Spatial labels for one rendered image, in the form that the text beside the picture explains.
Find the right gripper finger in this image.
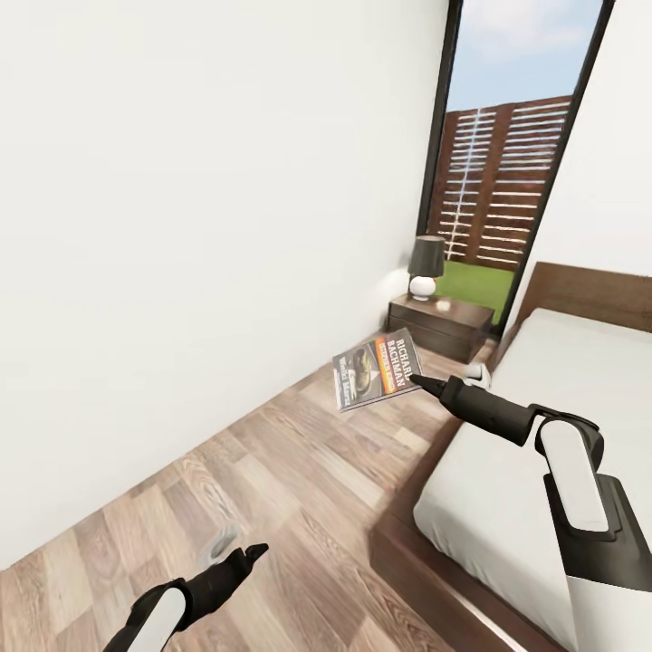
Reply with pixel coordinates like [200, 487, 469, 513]
[409, 374, 447, 398]

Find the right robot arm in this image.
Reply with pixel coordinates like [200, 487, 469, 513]
[409, 364, 652, 652]

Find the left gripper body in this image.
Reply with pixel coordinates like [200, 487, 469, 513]
[197, 547, 252, 617]

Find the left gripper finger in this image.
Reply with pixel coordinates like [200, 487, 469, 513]
[244, 543, 270, 569]

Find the hardback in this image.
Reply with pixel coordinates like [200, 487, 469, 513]
[332, 327, 424, 412]

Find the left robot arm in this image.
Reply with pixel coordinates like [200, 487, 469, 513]
[101, 523, 270, 652]

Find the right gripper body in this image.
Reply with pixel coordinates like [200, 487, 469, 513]
[439, 376, 505, 434]

